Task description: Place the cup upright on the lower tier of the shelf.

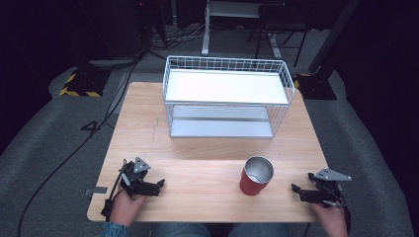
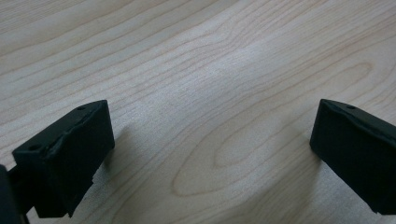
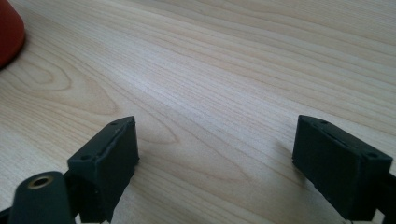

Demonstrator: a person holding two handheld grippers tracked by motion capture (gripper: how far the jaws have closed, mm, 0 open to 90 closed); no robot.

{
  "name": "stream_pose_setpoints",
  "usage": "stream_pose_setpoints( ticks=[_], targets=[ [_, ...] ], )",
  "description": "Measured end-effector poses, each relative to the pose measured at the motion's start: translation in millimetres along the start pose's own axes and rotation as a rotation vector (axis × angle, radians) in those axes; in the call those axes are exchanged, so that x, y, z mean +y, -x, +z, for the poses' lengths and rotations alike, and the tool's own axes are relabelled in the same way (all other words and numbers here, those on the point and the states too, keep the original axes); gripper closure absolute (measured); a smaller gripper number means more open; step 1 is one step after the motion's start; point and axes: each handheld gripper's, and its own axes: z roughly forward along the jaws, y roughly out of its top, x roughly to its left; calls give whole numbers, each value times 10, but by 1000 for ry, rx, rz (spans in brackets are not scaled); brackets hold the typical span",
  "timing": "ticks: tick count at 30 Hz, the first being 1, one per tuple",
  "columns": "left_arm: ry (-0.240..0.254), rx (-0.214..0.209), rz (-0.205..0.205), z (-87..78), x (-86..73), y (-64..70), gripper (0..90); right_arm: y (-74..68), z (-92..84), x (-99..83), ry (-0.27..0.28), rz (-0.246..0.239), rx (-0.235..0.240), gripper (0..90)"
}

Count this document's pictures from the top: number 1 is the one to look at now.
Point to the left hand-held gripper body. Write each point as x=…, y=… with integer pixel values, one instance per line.
x=132, y=176

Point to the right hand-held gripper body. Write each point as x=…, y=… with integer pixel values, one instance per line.
x=329, y=184

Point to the person's left hand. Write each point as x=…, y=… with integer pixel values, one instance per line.
x=126, y=209

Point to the person's right hand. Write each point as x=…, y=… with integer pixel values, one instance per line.
x=331, y=220

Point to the grey tape strip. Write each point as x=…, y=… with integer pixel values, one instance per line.
x=99, y=190

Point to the person's left leg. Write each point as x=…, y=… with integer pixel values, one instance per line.
x=181, y=231

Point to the person's leg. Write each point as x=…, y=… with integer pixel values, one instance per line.
x=260, y=231
x=181, y=231

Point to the red metal cup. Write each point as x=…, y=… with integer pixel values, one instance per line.
x=256, y=176

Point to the person's right leg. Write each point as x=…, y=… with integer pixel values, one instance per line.
x=260, y=231

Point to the yellow-black striped stand base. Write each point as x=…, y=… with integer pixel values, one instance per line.
x=84, y=82
x=316, y=87

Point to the dark slanted stand pole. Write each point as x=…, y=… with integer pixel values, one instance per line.
x=332, y=36

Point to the black chair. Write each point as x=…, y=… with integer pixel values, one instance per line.
x=280, y=23

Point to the white desk frame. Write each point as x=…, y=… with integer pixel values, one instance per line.
x=206, y=36

